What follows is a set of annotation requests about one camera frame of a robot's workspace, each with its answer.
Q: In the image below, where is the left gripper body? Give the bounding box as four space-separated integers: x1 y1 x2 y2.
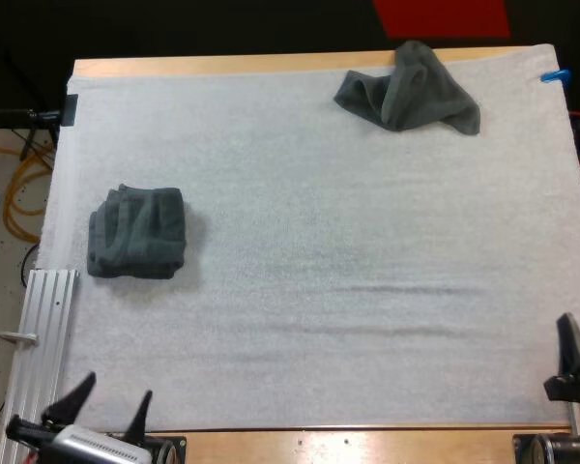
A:
4 414 150 454

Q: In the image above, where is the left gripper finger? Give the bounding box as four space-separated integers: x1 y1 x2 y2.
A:
41 370 98 423
124 390 155 444

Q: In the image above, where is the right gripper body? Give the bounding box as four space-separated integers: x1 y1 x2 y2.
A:
542 368 580 405

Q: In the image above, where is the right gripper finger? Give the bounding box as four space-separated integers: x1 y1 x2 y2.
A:
555 312 580 378

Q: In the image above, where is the grey-green towel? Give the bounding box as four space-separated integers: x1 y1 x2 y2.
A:
86 183 188 280
333 40 482 137

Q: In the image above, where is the dark clamp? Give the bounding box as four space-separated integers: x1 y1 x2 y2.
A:
61 93 79 128

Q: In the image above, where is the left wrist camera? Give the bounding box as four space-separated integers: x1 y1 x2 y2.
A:
38 424 154 464

